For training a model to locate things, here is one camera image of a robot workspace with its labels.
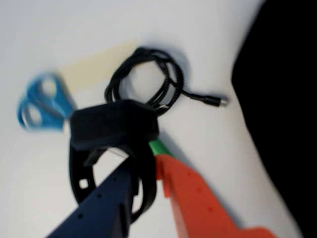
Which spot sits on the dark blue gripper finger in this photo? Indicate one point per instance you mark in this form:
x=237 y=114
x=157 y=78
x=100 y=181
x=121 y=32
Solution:
x=99 y=213

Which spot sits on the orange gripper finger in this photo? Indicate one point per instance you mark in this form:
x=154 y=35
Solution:
x=193 y=203

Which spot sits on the black fabric bag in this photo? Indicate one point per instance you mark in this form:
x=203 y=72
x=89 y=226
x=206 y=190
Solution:
x=284 y=99

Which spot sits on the black marker with green cap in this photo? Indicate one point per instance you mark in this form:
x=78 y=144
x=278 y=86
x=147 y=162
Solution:
x=159 y=147

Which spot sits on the beige masking tape strip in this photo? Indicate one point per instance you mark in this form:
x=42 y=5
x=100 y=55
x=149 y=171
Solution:
x=94 y=67

